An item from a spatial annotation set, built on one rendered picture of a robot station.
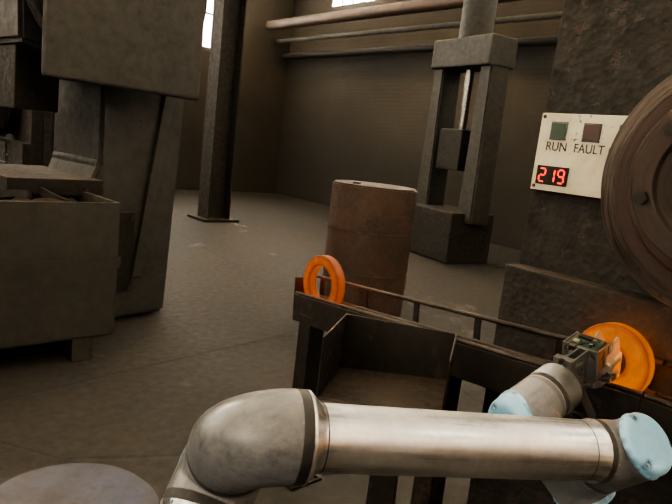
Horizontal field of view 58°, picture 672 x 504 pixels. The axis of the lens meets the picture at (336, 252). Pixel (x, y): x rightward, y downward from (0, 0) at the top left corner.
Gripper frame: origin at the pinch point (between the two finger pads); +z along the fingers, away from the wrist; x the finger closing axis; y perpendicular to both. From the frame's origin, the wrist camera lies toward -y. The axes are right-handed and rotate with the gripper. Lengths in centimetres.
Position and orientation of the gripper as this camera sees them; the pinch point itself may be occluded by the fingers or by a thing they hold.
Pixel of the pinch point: (614, 351)
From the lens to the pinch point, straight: 136.4
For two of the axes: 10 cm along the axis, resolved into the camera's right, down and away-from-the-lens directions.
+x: -6.4, -2.1, 7.4
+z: 7.6, -2.9, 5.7
